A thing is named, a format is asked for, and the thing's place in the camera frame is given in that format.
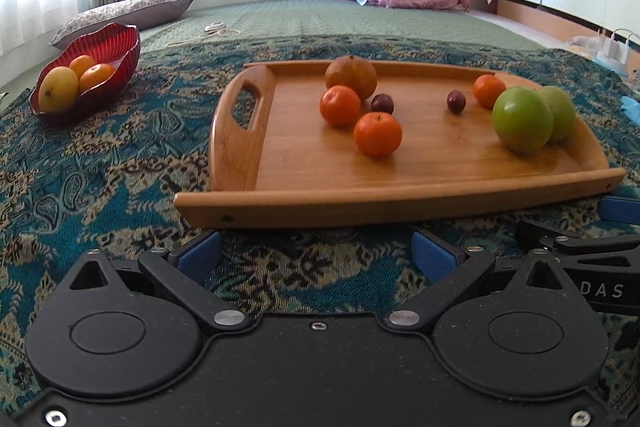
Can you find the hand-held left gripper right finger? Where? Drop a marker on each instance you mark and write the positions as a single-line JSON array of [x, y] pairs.
[[435, 254]]

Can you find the floral grey pillow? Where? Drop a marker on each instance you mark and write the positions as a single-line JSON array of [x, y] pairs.
[[122, 12]]

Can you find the white chargers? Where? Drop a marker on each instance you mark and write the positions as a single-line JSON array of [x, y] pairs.
[[617, 49]]

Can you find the teal paisley blanket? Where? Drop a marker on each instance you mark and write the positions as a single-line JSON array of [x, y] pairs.
[[100, 167]]

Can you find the yellow mango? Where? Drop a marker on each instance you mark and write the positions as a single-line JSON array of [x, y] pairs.
[[57, 89]]

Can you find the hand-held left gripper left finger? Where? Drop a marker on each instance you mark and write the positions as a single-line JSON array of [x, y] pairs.
[[200, 254]]

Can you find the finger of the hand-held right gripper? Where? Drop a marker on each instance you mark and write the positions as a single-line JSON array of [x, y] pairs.
[[621, 210], [575, 237]]

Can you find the dark red plum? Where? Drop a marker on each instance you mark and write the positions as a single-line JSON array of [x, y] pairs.
[[383, 104], [456, 102]]

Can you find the red ribbed glass bowl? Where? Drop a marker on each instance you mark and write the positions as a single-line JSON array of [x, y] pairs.
[[116, 44]]

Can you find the round green apple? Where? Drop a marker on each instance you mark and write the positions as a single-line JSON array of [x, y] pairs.
[[522, 119], [564, 112]]

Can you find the blue cloth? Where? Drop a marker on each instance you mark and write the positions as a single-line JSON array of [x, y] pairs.
[[631, 109]]

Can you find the brown pomegranate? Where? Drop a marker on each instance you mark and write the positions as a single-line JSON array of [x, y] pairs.
[[350, 77]]

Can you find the clear plastic bag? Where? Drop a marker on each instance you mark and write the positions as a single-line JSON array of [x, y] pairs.
[[582, 43]]

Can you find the orange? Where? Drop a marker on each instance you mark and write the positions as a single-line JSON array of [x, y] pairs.
[[82, 64], [98, 76]]

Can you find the green quilted mat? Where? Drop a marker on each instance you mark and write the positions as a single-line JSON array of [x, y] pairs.
[[300, 17]]

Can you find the small tangerine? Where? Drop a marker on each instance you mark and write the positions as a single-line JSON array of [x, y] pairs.
[[340, 107], [377, 134], [487, 91]]

